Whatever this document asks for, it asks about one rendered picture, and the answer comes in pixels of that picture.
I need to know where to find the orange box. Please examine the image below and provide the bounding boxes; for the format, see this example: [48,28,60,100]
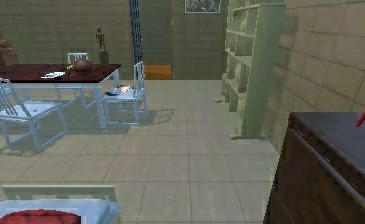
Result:
[143,64,173,81]

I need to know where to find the white slatted chair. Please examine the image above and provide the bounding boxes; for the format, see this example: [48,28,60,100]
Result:
[0,77,70,153]
[67,52,90,65]
[101,61,149,126]

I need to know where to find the pale green shelf unit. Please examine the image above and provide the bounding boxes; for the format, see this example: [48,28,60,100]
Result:
[221,2,287,140]

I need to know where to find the dark blue lattice tower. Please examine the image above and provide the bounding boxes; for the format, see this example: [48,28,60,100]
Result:
[128,0,145,81]

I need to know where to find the dark figurine statue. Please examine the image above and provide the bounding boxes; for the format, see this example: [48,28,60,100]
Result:
[95,25,110,65]

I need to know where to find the brown round bowl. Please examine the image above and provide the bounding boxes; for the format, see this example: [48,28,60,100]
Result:
[72,58,94,72]

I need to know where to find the dark brown cabinet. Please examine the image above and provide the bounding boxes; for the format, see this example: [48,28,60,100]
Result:
[263,111,365,224]

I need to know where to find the dark red top dining table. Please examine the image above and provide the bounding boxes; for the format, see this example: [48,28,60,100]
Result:
[0,63,122,134]

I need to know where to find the red cushion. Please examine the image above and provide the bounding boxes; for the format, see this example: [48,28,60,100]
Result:
[0,208,82,224]

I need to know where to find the brown wooden shelf unit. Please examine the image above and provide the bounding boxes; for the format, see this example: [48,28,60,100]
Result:
[0,5,20,67]

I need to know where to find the framed wall picture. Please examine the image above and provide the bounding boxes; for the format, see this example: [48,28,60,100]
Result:
[184,0,222,15]

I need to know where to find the pale green bed frame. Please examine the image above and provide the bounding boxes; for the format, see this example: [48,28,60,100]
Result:
[0,184,118,203]

